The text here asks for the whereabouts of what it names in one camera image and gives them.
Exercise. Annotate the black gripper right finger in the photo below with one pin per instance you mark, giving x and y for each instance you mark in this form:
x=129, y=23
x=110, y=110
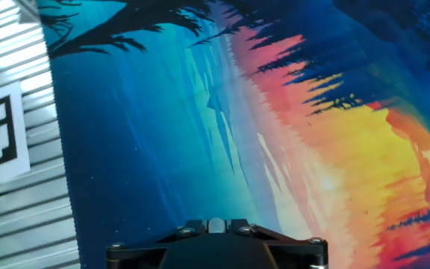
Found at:
x=299, y=254

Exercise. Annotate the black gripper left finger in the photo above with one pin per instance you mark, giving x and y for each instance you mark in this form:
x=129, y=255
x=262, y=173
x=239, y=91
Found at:
x=136, y=254

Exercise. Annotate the clear large pipette tip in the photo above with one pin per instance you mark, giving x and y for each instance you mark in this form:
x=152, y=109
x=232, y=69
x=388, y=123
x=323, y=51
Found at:
x=217, y=225

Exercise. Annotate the landscape print cloth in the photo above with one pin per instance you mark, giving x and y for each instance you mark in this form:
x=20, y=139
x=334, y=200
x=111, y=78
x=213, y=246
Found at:
x=237, y=130

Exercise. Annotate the aluminium frame post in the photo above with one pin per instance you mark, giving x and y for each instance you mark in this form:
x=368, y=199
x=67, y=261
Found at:
x=28, y=9

